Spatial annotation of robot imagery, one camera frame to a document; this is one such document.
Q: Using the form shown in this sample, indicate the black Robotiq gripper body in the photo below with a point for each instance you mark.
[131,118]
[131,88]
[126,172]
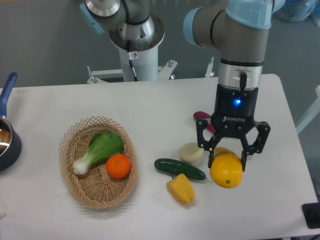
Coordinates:
[233,115]

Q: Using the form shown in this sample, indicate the yellow mango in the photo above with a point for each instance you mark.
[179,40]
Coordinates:
[226,170]

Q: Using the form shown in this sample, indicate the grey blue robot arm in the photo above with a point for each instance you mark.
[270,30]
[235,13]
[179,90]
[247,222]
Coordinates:
[238,28]

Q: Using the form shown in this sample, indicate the woven wicker basket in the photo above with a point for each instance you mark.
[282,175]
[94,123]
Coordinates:
[95,189]

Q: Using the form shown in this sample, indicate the beige round cake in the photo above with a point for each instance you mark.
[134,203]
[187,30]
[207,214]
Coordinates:
[190,153]

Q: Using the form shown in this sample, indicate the purple sweet potato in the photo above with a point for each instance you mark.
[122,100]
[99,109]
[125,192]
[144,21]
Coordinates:
[204,115]

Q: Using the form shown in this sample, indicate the dark green cucumber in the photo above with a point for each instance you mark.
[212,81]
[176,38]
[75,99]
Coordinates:
[177,167]

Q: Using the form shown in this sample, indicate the yellow bell pepper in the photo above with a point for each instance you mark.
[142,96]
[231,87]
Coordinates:
[181,189]

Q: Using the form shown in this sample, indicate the orange tangerine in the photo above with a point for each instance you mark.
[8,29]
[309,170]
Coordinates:
[118,166]

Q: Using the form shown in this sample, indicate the black device at edge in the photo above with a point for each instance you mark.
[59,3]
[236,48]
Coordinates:
[311,212]

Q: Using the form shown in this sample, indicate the green bok choy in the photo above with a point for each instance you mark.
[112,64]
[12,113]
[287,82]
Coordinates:
[103,145]

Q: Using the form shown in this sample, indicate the blue plastic bag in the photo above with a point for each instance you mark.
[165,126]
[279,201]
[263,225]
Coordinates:
[295,11]

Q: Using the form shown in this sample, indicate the blue saucepan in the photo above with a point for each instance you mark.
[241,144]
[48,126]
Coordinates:
[10,141]

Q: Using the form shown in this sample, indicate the white frame post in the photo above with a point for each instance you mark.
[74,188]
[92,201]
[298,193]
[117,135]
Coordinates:
[309,114]

